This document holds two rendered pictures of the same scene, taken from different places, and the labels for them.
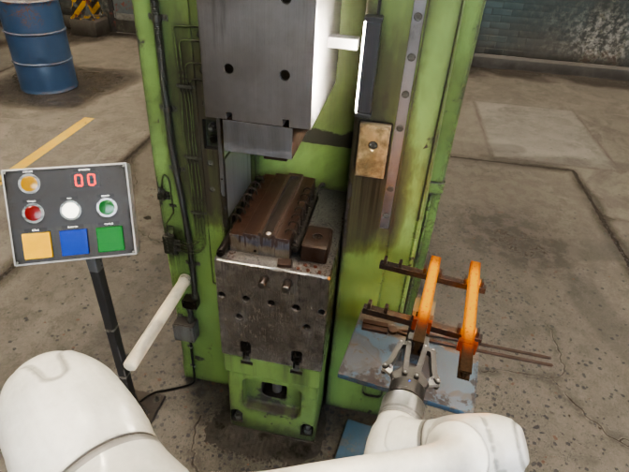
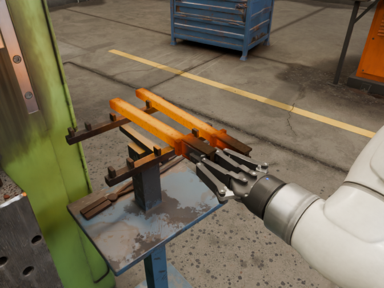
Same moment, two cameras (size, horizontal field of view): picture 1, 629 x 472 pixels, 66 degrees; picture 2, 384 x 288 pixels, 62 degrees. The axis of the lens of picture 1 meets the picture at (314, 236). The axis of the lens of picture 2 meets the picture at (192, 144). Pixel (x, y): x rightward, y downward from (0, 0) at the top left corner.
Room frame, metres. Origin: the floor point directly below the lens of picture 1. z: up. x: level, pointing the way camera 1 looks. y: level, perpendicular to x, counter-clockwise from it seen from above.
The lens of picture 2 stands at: (0.55, 0.20, 1.43)
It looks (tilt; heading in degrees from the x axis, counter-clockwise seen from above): 35 degrees down; 303
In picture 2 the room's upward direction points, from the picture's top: straight up
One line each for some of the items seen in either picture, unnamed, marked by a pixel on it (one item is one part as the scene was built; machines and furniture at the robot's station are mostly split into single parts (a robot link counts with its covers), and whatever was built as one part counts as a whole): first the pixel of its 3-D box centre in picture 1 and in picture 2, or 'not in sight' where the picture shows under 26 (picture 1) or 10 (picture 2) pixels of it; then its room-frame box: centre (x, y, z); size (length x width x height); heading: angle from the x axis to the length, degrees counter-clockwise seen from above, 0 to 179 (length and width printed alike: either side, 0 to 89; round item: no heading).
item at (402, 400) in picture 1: (402, 412); (291, 212); (0.61, -0.20, 1.04); 0.09 x 0.06 x 0.09; 73
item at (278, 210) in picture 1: (283, 202); not in sight; (1.47, 0.12, 0.99); 0.42 x 0.05 x 0.01; 171
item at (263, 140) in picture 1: (276, 112); not in sight; (1.47, 0.14, 1.32); 0.42 x 0.20 x 0.10; 171
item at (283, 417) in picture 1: (287, 349); not in sight; (1.47, 0.09, 0.23); 0.55 x 0.37 x 0.47; 171
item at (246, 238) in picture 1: (275, 210); not in sight; (1.47, 0.14, 0.96); 0.42 x 0.20 x 0.09; 171
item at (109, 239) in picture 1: (110, 239); not in sight; (1.18, 0.61, 1.01); 0.07 x 0.05 x 0.07; 106
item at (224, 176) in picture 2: (406, 361); (222, 175); (0.75, -0.23, 1.03); 0.11 x 0.01 x 0.04; 168
